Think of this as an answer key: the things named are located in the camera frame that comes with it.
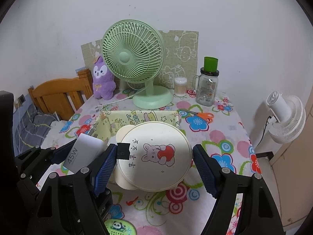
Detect cotton swab container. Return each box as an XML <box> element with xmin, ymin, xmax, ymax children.
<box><xmin>174</xmin><ymin>77</ymin><xmax>187</xmax><ymax>97</ymax></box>

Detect white clip fan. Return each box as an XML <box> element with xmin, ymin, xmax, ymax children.
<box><xmin>265</xmin><ymin>91</ymin><xmax>306</xmax><ymax>144</ymax></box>

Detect floral tablecloth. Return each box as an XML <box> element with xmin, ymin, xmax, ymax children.
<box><xmin>41</xmin><ymin>89</ymin><xmax>261</xmax><ymax>234</ymax></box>

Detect yellow cartoon storage box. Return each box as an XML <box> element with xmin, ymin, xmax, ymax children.
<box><xmin>93</xmin><ymin>110</ymin><xmax>180</xmax><ymax>144</ymax></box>

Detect purple plush bunny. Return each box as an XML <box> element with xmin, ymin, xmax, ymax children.
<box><xmin>92</xmin><ymin>56</ymin><xmax>116</xmax><ymax>100</ymax></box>

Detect white 45W charger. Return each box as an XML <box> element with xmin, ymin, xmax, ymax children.
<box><xmin>63</xmin><ymin>134</ymin><xmax>107</xmax><ymax>173</ymax></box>

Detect orange handled scissors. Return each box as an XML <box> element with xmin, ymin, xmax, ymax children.
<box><xmin>179</xmin><ymin>109</ymin><xmax>214</xmax><ymax>123</ymax></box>

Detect glass mug jar green lid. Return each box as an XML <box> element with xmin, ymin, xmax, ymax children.
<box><xmin>192</xmin><ymin>56</ymin><xmax>219</xmax><ymax>107</ymax></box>

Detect cream round bear mirror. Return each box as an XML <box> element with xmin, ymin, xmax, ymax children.
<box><xmin>114</xmin><ymin>121</ymin><xmax>192</xmax><ymax>192</ymax></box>

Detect grey plaid pillow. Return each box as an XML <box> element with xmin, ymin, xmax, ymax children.
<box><xmin>13</xmin><ymin>103</ymin><xmax>58</xmax><ymax>156</ymax></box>

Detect green desk fan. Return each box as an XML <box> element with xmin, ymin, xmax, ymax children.
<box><xmin>102</xmin><ymin>20</ymin><xmax>174</xmax><ymax>109</ymax></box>

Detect green panda perforated case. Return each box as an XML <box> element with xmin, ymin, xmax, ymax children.
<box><xmin>104</xmin><ymin>219</ymin><xmax>137</xmax><ymax>235</ymax></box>

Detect beige cartoon backboard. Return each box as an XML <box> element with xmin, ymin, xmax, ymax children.
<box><xmin>81</xmin><ymin>30</ymin><xmax>198</xmax><ymax>89</ymax></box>

